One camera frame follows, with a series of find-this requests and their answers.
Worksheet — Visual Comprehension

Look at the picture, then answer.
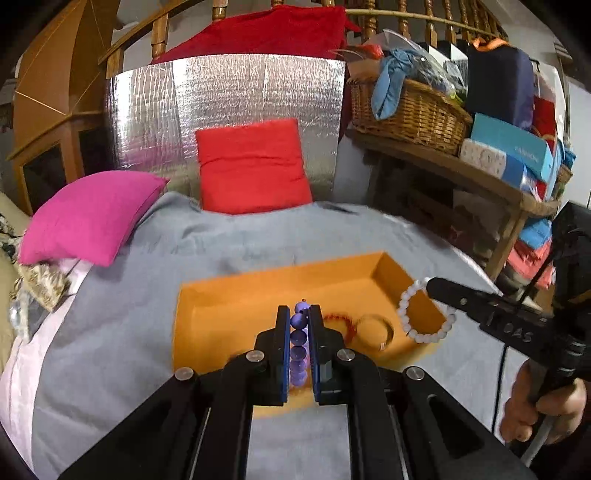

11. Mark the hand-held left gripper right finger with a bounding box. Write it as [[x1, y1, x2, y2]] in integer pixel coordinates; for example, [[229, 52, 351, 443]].
[[310, 305, 536, 480]]

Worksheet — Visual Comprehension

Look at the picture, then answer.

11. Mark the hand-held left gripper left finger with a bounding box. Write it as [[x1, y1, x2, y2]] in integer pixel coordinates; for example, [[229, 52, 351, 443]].
[[60, 305, 291, 480]]

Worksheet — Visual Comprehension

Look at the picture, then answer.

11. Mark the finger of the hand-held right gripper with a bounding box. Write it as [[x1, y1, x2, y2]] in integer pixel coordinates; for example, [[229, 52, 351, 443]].
[[426, 276, 504, 325]]

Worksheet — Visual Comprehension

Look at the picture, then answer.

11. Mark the purple bead bracelet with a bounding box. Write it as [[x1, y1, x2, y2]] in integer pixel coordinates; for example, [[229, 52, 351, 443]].
[[288, 299, 311, 388]]

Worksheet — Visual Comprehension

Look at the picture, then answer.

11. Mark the red bead bracelet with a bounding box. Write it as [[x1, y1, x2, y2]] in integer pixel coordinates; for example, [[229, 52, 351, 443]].
[[323, 313, 365, 344]]

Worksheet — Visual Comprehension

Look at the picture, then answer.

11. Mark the white bead bracelet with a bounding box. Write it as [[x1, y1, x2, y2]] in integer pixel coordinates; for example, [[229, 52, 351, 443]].
[[397, 275, 458, 344]]

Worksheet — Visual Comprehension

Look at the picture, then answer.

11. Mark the orange cardboard box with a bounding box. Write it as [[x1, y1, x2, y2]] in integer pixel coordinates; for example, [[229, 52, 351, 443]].
[[173, 251, 448, 421]]

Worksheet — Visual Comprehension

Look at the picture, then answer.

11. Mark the person's right hand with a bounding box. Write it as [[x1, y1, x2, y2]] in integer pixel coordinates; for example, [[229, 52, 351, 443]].
[[500, 360, 587, 446]]

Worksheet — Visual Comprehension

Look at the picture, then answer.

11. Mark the folded coral towel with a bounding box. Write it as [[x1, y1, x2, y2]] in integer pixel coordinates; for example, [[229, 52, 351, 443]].
[[505, 240, 557, 291]]

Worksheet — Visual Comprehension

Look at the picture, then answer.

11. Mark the gold bangle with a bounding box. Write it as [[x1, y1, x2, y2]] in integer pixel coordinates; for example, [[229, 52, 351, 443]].
[[353, 314, 395, 352]]

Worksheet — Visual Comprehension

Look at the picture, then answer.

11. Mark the folded blue towel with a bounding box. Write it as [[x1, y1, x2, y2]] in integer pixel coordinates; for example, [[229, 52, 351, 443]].
[[517, 217, 555, 247]]

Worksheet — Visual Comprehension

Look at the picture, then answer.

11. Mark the wooden shelf table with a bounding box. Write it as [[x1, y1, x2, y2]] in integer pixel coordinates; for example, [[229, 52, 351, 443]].
[[346, 129, 561, 278]]

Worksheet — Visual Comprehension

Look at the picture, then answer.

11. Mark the white patterned box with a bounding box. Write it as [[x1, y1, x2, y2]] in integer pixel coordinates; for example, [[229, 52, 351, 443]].
[[459, 138, 527, 185]]

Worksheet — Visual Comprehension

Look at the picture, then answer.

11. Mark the blue cardboard box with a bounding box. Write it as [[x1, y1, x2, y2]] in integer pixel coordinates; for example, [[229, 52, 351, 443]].
[[471, 113, 555, 183]]

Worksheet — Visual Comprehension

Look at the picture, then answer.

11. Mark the grey blanket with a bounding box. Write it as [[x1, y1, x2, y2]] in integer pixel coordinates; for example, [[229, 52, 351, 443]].
[[32, 191, 527, 480]]

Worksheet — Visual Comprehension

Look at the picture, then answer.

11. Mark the red pillow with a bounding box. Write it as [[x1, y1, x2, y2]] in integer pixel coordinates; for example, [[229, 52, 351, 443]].
[[195, 119, 315, 215]]

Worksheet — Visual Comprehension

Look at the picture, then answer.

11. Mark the wicker basket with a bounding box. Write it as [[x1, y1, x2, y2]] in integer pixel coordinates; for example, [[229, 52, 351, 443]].
[[348, 76, 474, 155]]

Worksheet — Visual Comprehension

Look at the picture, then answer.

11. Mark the red bag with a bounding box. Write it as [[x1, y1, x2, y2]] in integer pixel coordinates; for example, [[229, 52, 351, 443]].
[[533, 95, 561, 141]]

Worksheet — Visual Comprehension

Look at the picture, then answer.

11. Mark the navy bag with orange trim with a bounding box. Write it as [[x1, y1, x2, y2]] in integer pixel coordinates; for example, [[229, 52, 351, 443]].
[[464, 39, 539, 127]]

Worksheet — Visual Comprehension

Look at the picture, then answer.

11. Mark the light blue cloth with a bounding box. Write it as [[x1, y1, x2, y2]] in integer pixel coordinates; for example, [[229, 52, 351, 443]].
[[372, 48, 419, 121]]

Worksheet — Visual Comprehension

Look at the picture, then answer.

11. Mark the pink pillow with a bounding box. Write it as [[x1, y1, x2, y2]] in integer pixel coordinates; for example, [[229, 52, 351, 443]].
[[18, 171, 169, 267]]

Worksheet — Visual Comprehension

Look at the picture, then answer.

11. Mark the brown paper bag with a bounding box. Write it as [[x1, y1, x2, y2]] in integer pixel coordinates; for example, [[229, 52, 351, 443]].
[[346, 59, 385, 85]]

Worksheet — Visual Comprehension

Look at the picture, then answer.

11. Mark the patterned cloth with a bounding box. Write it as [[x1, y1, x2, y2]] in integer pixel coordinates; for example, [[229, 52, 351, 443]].
[[16, 263, 72, 310]]

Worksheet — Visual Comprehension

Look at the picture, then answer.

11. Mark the light pink sheet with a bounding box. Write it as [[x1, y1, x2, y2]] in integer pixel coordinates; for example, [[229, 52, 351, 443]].
[[0, 258, 88, 462]]

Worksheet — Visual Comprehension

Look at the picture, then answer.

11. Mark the silver insulation mat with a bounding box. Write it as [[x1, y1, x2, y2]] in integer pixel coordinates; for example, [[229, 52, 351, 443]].
[[105, 55, 347, 206]]

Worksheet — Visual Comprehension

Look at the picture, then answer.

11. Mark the dark red cloth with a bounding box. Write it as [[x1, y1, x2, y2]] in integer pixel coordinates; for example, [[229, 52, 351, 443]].
[[151, 7, 361, 65]]

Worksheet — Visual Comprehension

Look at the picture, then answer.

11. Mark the wooden railing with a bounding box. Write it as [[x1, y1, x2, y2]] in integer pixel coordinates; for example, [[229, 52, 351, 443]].
[[99, 0, 509, 79]]

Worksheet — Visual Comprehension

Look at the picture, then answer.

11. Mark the wooden cabinet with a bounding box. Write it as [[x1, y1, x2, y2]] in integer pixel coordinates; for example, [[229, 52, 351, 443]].
[[9, 0, 116, 215]]

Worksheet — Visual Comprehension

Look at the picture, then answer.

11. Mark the black cable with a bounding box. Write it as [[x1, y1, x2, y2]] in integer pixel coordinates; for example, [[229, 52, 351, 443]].
[[492, 344, 509, 437]]

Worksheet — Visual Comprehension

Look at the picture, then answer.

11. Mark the white cable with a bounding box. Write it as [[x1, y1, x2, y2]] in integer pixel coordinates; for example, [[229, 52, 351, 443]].
[[523, 415, 555, 469]]

